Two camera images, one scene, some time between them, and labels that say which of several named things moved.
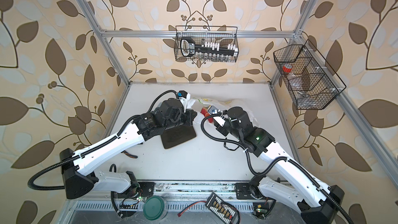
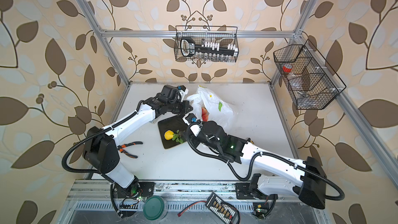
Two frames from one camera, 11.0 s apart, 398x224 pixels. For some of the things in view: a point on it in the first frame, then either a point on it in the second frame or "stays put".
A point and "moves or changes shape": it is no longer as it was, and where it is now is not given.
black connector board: (221, 208) stays put
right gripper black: (219, 128) to (193, 138)
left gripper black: (190, 117) to (185, 109)
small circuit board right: (260, 209) stays put
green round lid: (153, 207) stays put
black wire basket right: (307, 76) stays put
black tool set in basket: (189, 47) stays put
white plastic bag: (196, 105) moves or changes shape
